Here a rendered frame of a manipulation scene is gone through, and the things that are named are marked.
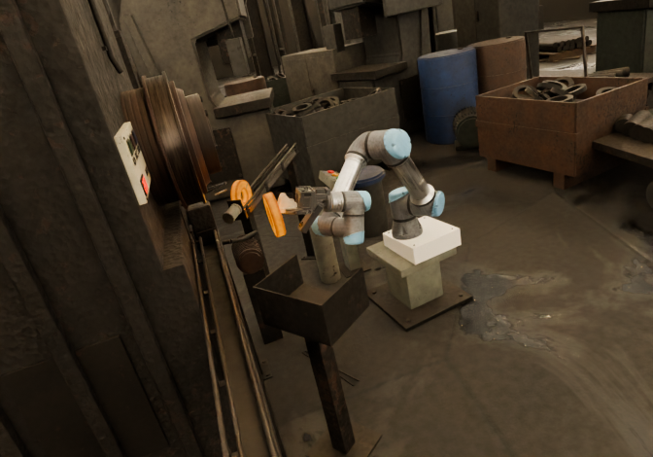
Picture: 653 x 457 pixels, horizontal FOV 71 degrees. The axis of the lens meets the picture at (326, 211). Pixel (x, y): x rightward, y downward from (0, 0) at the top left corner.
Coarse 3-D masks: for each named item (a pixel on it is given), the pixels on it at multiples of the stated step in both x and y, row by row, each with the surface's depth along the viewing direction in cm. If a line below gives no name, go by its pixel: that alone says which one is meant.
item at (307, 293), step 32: (256, 288) 135; (288, 288) 148; (352, 288) 130; (288, 320) 132; (320, 320) 123; (352, 320) 132; (320, 352) 142; (320, 384) 150; (320, 448) 163; (352, 448) 161
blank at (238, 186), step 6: (240, 180) 219; (234, 186) 215; (240, 186) 217; (246, 186) 223; (234, 192) 214; (240, 192) 217; (246, 192) 223; (234, 198) 214; (240, 198) 217; (246, 198) 224
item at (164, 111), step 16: (160, 80) 145; (160, 96) 139; (160, 112) 137; (176, 112) 137; (160, 128) 137; (176, 128) 138; (176, 144) 138; (176, 160) 139; (176, 176) 142; (192, 176) 144; (192, 192) 149
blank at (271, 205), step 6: (264, 198) 153; (270, 198) 151; (264, 204) 161; (270, 204) 150; (276, 204) 150; (270, 210) 149; (276, 210) 150; (270, 216) 160; (276, 216) 149; (270, 222) 161; (276, 222) 150; (282, 222) 150; (276, 228) 151; (282, 228) 152; (276, 234) 155; (282, 234) 155
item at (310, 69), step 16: (320, 48) 603; (352, 48) 531; (288, 64) 592; (304, 64) 565; (320, 64) 541; (336, 64) 522; (352, 64) 536; (288, 80) 606; (304, 80) 577; (320, 80) 552; (304, 96) 591
